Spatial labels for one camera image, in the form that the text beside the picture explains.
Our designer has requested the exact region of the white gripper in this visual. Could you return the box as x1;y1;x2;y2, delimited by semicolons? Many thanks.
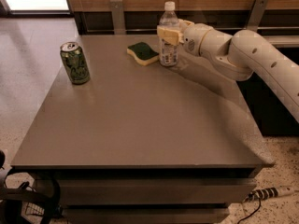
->
157;19;212;57

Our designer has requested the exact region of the clear blue-label plastic bottle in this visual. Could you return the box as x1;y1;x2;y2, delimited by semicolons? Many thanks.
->
159;1;179;67

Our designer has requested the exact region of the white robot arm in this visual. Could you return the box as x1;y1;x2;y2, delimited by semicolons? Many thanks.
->
157;20;299;121

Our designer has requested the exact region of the green and yellow sponge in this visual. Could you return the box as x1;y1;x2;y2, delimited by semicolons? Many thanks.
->
127;42;159;66

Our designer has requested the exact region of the grey side shelf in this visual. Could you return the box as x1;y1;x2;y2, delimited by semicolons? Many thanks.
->
265;35;299;48

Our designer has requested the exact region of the green soda can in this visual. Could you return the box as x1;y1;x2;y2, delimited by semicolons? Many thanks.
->
60;42;90;85

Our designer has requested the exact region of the grey drawer cabinet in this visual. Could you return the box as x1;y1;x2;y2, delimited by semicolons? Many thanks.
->
12;35;271;224

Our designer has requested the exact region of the white power strip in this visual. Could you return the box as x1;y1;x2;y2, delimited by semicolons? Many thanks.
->
244;186;295;203

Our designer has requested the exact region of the left metal bracket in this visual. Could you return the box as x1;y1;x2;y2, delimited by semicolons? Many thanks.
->
109;0;126;35

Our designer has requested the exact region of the metal bracket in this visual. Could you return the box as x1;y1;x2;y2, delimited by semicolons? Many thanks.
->
245;0;269;32
109;0;126;35

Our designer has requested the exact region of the right metal bracket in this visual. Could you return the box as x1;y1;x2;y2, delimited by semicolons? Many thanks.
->
245;0;269;32

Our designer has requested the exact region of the black power cable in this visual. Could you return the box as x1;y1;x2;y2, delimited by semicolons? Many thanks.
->
236;193;263;224

